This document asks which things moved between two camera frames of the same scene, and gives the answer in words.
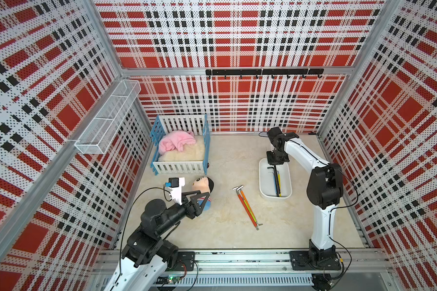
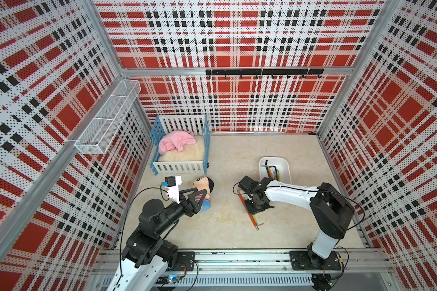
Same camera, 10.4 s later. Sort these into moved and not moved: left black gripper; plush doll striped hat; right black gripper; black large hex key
Moved: right black gripper
Not moved: left black gripper; black large hex key; plush doll striped hat
